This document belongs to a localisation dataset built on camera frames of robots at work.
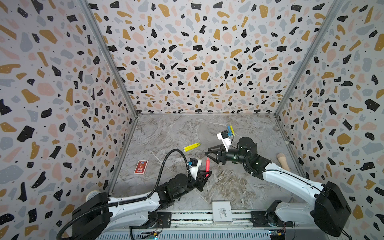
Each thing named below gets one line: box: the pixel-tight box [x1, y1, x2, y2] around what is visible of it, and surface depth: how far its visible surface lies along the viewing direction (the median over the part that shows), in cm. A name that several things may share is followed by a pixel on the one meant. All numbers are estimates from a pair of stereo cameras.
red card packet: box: [134, 159, 149, 175], surface depth 92 cm
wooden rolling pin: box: [277, 153, 291, 172], surface depth 94 cm
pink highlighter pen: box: [205, 157, 211, 178], surface depth 73 cm
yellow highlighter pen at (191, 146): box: [183, 142, 201, 152], surface depth 103 cm
